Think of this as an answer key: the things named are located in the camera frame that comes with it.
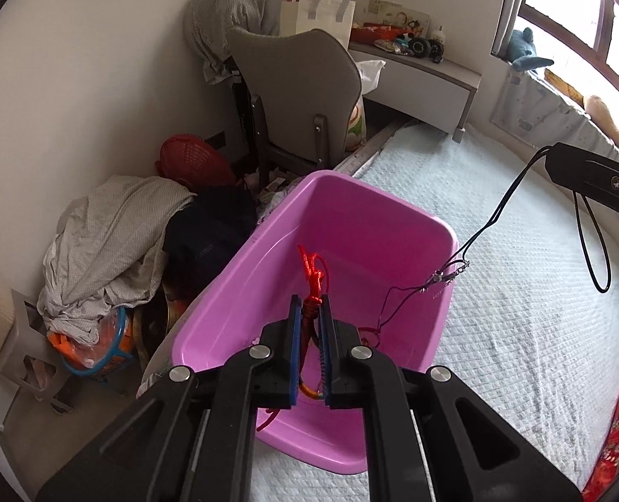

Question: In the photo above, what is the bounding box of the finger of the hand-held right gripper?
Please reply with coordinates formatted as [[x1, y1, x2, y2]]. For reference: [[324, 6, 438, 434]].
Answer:
[[544, 142, 619, 192], [545, 164, 619, 229]]

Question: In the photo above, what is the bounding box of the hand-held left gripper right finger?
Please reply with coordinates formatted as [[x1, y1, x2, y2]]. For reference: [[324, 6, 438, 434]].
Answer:
[[318, 294, 585, 502]]

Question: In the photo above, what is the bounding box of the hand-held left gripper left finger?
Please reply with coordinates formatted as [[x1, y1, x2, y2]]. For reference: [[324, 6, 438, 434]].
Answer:
[[36, 294, 304, 502]]

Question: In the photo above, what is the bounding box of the red string bracelet with bell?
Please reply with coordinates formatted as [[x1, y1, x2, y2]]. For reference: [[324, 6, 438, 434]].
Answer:
[[257, 244, 331, 432]]

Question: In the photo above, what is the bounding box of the pink plastic tub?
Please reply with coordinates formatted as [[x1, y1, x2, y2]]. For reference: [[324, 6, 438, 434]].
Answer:
[[171, 169, 459, 476]]

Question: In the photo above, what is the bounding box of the black cord flower pendant necklace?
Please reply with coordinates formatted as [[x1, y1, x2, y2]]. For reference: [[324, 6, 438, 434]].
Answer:
[[375, 146, 612, 333]]

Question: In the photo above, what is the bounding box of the beige plush toy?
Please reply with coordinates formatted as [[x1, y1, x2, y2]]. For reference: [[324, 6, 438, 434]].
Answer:
[[584, 95, 619, 165]]

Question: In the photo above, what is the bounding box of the grey bed bumper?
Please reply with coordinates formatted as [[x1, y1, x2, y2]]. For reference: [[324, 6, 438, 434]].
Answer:
[[490, 70, 619, 168]]

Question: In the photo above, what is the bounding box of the blue shark plush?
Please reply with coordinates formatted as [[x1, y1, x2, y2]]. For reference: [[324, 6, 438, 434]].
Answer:
[[508, 28, 553, 71]]

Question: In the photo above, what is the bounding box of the dark clothing pile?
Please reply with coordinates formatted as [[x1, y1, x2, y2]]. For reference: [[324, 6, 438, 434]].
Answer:
[[163, 185, 258, 304]]

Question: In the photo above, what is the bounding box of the white desk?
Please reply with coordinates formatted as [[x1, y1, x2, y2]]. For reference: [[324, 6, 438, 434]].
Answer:
[[348, 42, 483, 142]]

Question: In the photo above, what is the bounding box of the blue basket with orange items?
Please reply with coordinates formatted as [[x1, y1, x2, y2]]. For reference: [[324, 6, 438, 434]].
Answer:
[[48, 306, 135, 382]]

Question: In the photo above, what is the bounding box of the black toy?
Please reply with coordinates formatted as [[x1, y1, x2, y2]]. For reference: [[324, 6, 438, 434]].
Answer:
[[398, 34, 446, 64]]

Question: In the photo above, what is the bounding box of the grey cloth pile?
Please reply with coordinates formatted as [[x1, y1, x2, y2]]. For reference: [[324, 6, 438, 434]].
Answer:
[[38, 175, 198, 336]]

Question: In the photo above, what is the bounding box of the red plastic basket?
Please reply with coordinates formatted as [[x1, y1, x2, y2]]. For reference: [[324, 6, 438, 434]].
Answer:
[[158, 134, 237, 189]]

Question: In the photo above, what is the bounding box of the white printed plastic bag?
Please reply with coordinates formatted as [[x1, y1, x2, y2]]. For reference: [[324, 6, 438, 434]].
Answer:
[[343, 60, 386, 150]]

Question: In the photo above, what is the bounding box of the picture card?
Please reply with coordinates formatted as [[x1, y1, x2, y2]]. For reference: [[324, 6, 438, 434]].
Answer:
[[367, 0, 430, 32]]

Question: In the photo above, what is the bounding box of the red tray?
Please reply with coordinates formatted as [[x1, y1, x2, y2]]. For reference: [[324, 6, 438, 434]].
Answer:
[[351, 21, 409, 43]]

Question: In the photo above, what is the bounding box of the white plastic stool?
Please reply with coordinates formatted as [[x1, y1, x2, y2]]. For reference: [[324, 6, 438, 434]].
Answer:
[[0, 293, 75, 414]]

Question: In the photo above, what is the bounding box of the grey chair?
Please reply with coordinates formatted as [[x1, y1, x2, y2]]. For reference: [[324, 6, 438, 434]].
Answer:
[[226, 26, 363, 179]]

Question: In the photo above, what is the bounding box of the white paper bag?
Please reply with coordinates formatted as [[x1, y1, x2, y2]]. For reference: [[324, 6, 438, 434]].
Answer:
[[281, 0, 357, 50]]

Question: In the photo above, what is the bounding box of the grey checked garment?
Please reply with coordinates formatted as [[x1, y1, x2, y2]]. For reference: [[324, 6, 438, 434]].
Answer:
[[184, 0, 281, 85]]

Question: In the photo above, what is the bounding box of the wooden window frame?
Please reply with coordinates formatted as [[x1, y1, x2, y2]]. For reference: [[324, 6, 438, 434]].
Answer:
[[490, 0, 619, 131]]

